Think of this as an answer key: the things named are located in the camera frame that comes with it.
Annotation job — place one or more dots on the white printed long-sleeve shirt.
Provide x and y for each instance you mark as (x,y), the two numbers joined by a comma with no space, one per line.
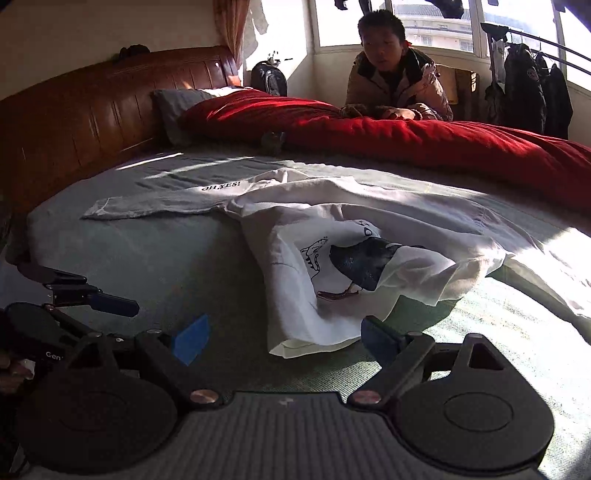
(300,217)

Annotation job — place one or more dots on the grey and white garment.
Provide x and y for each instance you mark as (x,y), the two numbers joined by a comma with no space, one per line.
(495,92)

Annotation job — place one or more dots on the black jacket with patch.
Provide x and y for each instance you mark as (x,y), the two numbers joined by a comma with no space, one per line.
(524,92)

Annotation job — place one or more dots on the black backpack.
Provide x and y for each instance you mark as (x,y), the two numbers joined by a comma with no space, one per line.
(270,78)

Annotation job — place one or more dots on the wooden bed headboard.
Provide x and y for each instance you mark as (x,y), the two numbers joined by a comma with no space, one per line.
(92,115)

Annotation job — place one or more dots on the metal clothes rack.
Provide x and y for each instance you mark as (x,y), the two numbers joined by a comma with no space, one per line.
(549,40)

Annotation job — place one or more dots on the small grey object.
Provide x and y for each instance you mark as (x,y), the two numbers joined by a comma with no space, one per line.
(273,141)

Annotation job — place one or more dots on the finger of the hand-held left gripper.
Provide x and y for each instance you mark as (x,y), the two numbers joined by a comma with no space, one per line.
(115,304)
(76,325)

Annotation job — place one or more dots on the orange curtain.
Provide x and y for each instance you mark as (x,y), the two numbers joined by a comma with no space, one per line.
(231,27)

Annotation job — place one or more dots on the window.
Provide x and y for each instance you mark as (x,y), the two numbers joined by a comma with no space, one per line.
(332,23)

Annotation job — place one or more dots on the orange hanging garment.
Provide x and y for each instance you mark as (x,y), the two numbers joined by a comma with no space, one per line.
(447,83)

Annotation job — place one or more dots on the person's left hand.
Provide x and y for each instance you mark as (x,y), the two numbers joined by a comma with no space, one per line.
(14,374)

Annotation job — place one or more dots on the black hanging jacket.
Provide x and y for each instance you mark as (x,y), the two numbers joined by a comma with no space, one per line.
(448,8)

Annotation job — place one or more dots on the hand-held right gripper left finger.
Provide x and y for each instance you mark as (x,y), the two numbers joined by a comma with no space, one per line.
(191,339)

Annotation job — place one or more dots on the red duvet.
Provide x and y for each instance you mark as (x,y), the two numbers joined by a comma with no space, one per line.
(415,143)

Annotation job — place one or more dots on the black hanging garment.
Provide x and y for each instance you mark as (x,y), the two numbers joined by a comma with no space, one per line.
(364,5)

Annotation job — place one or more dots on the black hanging coat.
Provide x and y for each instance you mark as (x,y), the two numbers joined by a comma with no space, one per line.
(556,101)

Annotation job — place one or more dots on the grey pillow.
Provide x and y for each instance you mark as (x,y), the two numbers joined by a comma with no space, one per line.
(178,110)

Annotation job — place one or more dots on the dark cloth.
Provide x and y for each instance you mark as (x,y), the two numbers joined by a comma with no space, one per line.
(134,51)

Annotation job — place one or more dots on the brown hanging garment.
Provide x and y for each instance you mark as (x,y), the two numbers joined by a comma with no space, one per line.
(467,97)

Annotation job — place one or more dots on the green plaid bed sheet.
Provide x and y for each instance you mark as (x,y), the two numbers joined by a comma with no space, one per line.
(161,258)

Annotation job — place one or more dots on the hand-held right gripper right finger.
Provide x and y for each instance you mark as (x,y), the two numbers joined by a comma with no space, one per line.
(378,337)

